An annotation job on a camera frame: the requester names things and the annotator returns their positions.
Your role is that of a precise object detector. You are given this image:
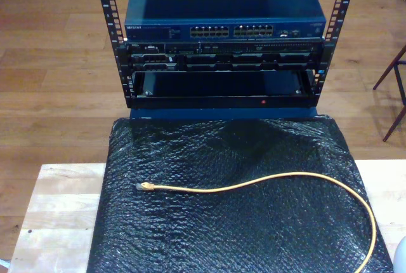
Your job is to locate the blue network switch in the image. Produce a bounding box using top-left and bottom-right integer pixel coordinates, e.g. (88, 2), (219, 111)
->
(124, 0), (327, 43)

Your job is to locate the yellow network cable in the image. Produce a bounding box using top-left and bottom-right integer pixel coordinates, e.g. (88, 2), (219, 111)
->
(135, 172), (377, 273)

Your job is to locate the black rack server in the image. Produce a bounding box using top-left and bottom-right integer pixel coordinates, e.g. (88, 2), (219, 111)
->
(115, 41), (334, 72)

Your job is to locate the dark wooden chair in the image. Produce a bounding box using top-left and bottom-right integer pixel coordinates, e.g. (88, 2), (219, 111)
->
(372, 44), (406, 143)

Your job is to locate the black bubble wrap mat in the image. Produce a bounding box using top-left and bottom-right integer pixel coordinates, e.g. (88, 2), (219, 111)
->
(87, 114), (396, 273)

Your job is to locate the blue rack base board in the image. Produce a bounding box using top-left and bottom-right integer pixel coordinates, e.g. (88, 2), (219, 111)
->
(129, 106), (319, 121)

